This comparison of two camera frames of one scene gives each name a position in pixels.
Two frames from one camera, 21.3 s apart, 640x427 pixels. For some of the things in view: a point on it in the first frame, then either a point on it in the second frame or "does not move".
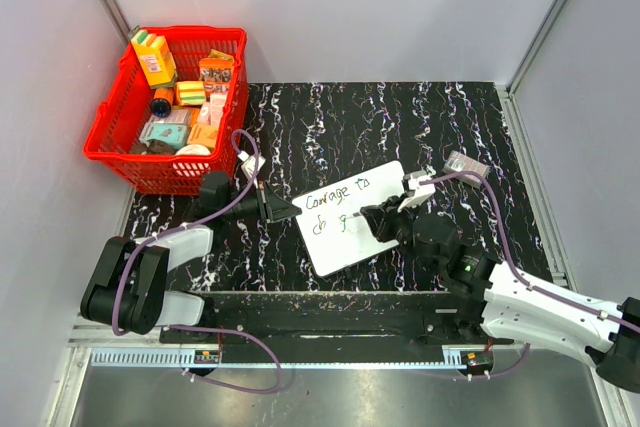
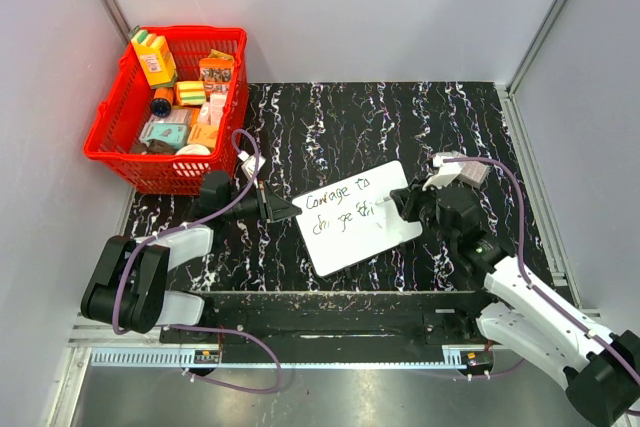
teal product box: [174, 132] does not move
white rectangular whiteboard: [335, 237] does not move
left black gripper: [272, 208] does not move
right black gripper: [381, 218] → [407, 199]
